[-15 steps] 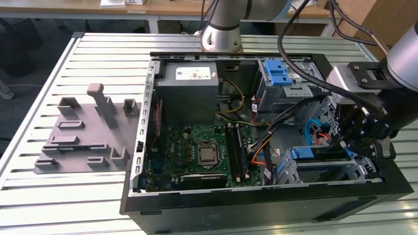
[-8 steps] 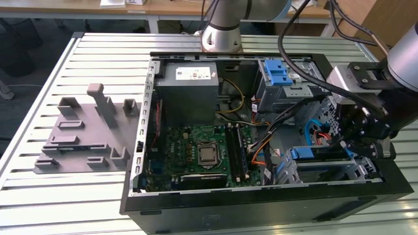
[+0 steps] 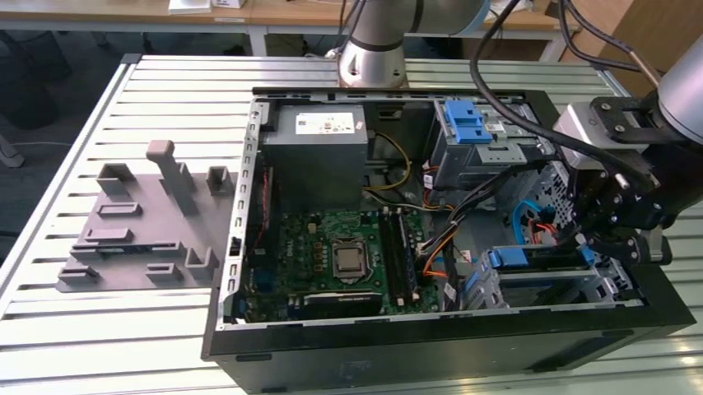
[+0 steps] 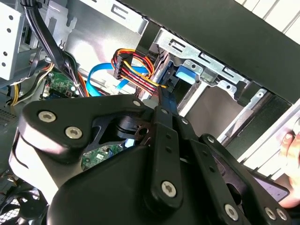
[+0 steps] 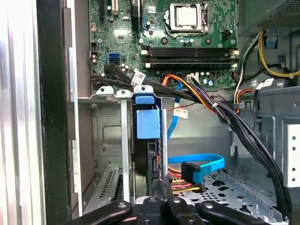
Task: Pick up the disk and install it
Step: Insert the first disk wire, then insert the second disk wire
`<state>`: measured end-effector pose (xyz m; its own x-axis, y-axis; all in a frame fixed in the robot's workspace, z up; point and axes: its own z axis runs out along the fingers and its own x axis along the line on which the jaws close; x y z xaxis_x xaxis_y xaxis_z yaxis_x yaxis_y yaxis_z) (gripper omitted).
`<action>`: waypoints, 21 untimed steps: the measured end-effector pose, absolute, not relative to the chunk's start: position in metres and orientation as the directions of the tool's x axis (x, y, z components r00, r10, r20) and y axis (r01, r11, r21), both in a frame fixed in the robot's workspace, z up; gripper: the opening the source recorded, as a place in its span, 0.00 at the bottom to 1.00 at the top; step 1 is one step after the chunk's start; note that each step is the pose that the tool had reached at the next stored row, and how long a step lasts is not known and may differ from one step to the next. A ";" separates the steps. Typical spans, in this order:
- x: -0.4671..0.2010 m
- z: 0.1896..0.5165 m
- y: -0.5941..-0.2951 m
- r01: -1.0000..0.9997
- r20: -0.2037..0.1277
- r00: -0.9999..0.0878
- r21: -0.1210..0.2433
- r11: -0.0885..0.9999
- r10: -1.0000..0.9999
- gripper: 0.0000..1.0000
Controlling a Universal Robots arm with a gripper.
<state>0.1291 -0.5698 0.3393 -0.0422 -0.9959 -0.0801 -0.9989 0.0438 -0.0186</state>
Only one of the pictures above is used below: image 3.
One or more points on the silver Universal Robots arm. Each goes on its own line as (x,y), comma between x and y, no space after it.
(373,61)

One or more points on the black RAM slot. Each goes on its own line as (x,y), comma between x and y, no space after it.
(391,255)

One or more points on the small white box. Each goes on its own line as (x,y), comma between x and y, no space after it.
(228,3)

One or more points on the black office chair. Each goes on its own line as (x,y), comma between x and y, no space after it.
(32,82)

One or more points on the RAM stick with chips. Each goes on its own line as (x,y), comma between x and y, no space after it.
(407,255)

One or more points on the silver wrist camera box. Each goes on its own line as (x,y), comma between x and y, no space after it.
(576,123)

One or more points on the green motherboard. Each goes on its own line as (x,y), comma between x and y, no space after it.
(307,255)

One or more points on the black PC case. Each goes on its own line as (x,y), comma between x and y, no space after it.
(384,358)

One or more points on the grey power supply unit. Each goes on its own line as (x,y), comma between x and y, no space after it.
(312,173)

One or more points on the hard disk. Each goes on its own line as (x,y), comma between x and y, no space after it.
(508,257)

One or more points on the small black box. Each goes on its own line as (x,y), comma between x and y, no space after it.
(554,10)

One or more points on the blue drive latch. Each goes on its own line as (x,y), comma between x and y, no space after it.
(464,123)

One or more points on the wooden cabinet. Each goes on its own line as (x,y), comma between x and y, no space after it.
(675,24)

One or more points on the metal optical drive cage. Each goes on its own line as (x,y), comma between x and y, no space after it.
(494,158)

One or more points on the metal disk bay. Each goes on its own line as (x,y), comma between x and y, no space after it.
(483,288)

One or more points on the large white box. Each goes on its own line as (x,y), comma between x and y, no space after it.
(189,6)

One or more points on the black graphics card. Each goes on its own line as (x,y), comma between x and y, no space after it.
(340,304)

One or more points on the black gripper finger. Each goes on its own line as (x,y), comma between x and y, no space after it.
(631,249)
(615,214)

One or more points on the silver CPU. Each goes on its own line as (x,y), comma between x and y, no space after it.
(349,261)

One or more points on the white furniture foot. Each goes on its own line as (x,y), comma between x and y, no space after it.
(11,156)

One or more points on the grey parts rack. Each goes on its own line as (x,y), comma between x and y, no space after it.
(148,230)

